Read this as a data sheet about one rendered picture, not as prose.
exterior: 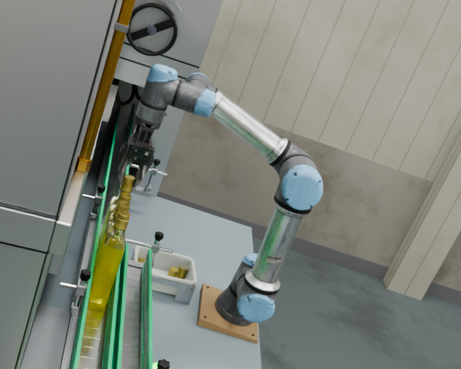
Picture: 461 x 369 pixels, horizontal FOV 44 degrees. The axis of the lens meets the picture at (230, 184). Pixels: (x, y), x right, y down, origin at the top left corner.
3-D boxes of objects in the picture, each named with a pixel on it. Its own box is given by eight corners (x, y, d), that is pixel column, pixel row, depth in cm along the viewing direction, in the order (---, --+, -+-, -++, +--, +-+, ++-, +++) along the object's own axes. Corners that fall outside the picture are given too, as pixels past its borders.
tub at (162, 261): (128, 263, 207) (135, 243, 204) (186, 276, 213) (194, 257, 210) (126, 290, 192) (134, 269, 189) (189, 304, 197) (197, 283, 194)
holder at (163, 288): (113, 261, 206) (119, 243, 203) (186, 277, 213) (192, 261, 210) (110, 288, 191) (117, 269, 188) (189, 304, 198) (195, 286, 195)
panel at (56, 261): (83, 150, 228) (105, 70, 216) (91, 152, 229) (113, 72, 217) (47, 272, 147) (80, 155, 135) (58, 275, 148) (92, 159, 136)
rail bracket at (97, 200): (77, 211, 203) (87, 179, 198) (96, 217, 205) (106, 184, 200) (76, 217, 199) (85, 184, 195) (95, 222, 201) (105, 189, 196)
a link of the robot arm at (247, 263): (260, 285, 203) (276, 255, 198) (263, 308, 190) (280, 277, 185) (230, 274, 201) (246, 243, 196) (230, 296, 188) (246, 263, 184)
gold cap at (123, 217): (129, 230, 153) (133, 216, 152) (117, 230, 151) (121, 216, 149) (122, 223, 155) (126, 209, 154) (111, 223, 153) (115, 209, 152)
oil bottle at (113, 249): (88, 290, 163) (108, 227, 156) (107, 294, 164) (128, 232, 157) (85, 302, 158) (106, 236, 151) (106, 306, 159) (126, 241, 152)
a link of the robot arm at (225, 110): (320, 156, 182) (198, 60, 170) (325, 169, 172) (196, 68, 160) (295, 182, 185) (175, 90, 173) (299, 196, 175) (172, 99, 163)
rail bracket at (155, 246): (116, 255, 184) (126, 222, 180) (166, 266, 188) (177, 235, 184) (115, 260, 182) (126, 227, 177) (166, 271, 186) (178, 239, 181)
